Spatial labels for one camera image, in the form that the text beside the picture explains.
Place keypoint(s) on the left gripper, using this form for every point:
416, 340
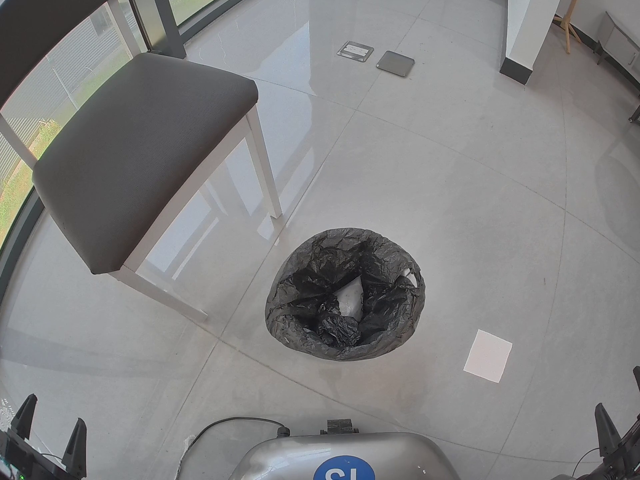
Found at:
25, 460

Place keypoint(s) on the black plastic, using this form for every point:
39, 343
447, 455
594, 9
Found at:
340, 328

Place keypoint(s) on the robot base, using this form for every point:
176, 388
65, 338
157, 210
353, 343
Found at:
350, 453

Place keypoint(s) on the grey seat white chair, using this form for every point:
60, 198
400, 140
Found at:
150, 143

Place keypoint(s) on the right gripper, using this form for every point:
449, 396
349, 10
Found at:
627, 450

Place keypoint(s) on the black plastic bag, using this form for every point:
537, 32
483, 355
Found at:
300, 268

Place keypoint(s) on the grey metal cabinet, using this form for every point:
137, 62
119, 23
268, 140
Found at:
620, 38

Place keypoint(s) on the white paper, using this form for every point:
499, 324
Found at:
350, 298

